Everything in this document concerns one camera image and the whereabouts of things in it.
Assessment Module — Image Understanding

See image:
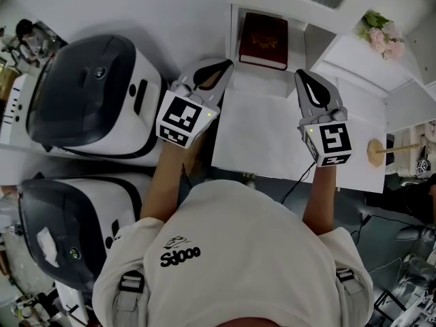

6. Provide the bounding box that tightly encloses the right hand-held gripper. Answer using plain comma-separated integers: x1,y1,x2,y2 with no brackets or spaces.
294,68,353,168

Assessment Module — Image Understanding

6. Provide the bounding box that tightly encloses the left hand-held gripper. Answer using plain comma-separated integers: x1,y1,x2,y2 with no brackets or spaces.
155,58,236,149

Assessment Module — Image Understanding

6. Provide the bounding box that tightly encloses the dark red hardcover book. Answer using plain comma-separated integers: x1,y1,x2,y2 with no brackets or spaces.
238,12,290,72

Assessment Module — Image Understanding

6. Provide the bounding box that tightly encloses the person's right forearm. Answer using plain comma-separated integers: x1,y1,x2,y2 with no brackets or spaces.
302,164,339,236

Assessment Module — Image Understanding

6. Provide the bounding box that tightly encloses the person's left forearm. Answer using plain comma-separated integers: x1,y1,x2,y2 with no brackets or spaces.
139,141,187,230

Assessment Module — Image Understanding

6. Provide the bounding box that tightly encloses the wooden rod stand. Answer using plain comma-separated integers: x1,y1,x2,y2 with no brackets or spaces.
367,138,420,169

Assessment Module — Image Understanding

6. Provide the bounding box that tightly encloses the pink flower bouquet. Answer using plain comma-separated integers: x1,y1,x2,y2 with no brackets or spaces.
356,10,407,61

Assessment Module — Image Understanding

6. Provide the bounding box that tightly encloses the white dark-topped robot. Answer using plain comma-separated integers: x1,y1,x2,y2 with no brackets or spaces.
25,33,168,167
18,171,155,293

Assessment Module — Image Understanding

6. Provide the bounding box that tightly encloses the person's cream shirt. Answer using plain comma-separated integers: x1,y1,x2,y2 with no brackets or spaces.
91,178,375,327

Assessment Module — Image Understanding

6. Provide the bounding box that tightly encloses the white low cabinet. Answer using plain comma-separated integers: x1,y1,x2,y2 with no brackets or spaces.
53,280,95,327

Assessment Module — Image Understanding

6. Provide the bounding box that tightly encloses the black floor cable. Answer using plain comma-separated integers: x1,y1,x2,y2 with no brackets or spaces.
279,161,317,204

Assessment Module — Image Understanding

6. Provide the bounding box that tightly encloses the black cable with adapter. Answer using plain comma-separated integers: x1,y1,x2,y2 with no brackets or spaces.
349,214,427,245

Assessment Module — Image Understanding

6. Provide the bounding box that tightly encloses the white floor cable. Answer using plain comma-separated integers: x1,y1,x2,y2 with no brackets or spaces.
367,256,404,276

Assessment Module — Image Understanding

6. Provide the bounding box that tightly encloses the grey strap with buckle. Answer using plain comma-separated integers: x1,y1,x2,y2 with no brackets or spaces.
334,267,366,296
114,269,146,327

